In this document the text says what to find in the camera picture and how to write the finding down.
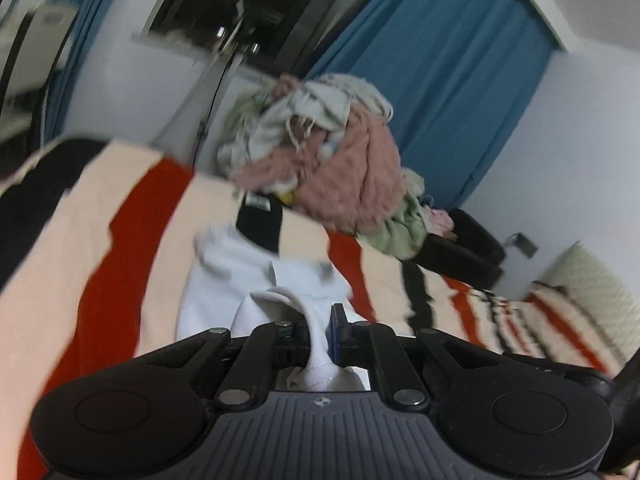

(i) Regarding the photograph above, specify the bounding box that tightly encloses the red black cream striped blanket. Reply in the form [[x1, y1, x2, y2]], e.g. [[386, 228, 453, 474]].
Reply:
[[0, 136, 631, 480]]

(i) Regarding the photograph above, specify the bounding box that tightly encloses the thin metal stand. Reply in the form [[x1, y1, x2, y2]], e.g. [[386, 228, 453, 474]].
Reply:
[[192, 0, 262, 166]]

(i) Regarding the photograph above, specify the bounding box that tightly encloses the narrow blue curtain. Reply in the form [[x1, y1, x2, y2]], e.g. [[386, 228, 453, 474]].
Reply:
[[46, 0, 138, 133]]

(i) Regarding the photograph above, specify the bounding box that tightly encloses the pile of clothes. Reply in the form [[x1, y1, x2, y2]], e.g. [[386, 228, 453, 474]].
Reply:
[[216, 73, 455, 262]]

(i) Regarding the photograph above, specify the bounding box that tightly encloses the white garment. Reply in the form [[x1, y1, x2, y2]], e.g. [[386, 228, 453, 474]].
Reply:
[[176, 225, 377, 392]]

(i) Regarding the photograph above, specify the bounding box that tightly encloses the white appliance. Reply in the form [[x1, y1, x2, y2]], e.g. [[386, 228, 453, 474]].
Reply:
[[0, 4, 80, 143]]

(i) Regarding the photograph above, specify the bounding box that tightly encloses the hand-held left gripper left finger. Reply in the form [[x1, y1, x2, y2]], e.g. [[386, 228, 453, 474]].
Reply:
[[134, 321, 311, 409]]

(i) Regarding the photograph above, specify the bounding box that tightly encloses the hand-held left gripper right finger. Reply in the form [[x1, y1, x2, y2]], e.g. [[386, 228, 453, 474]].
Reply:
[[326, 303, 502, 409]]

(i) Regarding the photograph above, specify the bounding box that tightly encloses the cream knitted pillow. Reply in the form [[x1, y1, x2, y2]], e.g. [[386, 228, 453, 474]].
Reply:
[[539, 240, 640, 368]]

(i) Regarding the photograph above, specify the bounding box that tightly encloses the wide blue curtain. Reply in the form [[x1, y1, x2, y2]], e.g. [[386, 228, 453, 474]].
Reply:
[[304, 0, 567, 212]]

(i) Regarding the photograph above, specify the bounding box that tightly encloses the black garment with label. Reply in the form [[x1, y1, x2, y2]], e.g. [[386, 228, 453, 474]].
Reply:
[[234, 191, 285, 256]]

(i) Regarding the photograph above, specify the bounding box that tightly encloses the wall outlet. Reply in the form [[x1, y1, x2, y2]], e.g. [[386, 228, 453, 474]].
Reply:
[[503, 232, 540, 259]]

